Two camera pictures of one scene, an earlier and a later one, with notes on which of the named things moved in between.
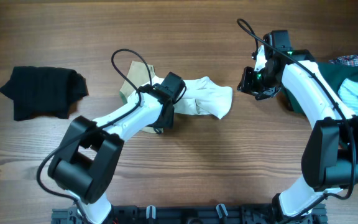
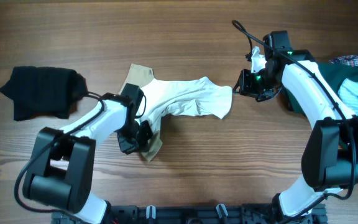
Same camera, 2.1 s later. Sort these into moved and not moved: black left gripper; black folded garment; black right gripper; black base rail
Moved: black left gripper
Not moved: black base rail; black folded garment; black right gripper
